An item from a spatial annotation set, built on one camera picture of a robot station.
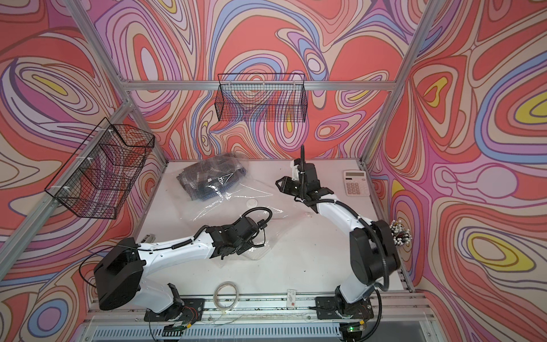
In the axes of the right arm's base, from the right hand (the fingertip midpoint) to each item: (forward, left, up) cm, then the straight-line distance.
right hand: (279, 187), depth 88 cm
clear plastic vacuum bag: (+2, +24, -15) cm, 29 cm away
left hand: (-16, +14, -10) cm, 23 cm away
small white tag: (-38, -3, -16) cm, 42 cm away
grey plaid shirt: (+15, +36, -10) cm, 40 cm away
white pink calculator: (+13, -40, -15) cm, 45 cm away
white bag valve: (+3, +13, -15) cm, 21 cm away
